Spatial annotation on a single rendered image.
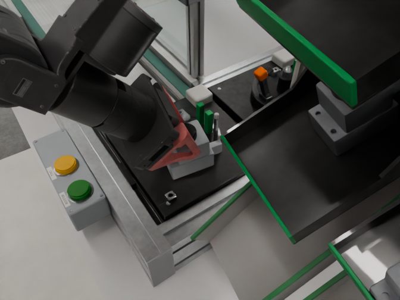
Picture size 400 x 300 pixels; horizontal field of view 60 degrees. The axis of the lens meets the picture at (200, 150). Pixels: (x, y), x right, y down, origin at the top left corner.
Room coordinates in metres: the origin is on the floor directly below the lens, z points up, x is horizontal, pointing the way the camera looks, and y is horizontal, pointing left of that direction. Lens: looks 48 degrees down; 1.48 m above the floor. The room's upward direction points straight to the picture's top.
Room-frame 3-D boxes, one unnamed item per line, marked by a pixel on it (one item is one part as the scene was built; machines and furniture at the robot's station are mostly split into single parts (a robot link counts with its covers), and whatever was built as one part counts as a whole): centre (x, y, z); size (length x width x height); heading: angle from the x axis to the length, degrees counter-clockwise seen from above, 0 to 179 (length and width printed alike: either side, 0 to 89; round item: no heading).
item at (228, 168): (0.47, 0.03, 0.96); 0.24 x 0.24 x 0.02; 34
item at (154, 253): (0.61, 0.31, 0.91); 0.89 x 0.06 x 0.11; 34
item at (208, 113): (0.48, -0.02, 1.01); 0.01 x 0.01 x 0.05; 34
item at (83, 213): (0.41, 0.25, 0.93); 0.21 x 0.07 x 0.06; 34
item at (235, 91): (0.61, -0.18, 1.01); 0.24 x 0.24 x 0.13; 34
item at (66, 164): (0.41, 0.25, 0.96); 0.04 x 0.04 x 0.02
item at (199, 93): (0.60, 0.00, 0.97); 0.05 x 0.05 x 0.04; 34
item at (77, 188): (0.36, 0.21, 0.96); 0.04 x 0.04 x 0.02
